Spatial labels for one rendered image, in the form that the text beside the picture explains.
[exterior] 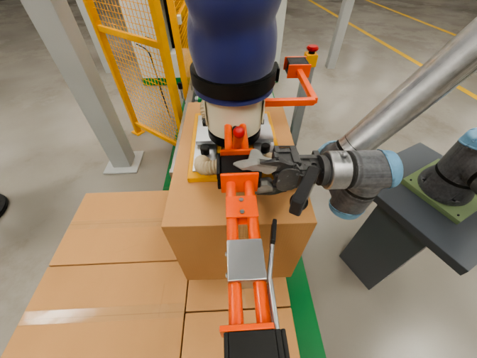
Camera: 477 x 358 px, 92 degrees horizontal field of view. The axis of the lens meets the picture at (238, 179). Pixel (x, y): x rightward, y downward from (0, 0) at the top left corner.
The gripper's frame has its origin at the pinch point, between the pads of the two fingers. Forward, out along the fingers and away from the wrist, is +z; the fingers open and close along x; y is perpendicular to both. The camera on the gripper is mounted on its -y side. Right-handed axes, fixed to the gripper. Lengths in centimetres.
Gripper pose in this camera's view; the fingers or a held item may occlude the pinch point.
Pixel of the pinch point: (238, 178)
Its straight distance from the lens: 51.3
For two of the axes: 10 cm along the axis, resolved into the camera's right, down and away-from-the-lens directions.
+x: 0.1, -6.8, -7.3
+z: -10.0, 0.3, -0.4
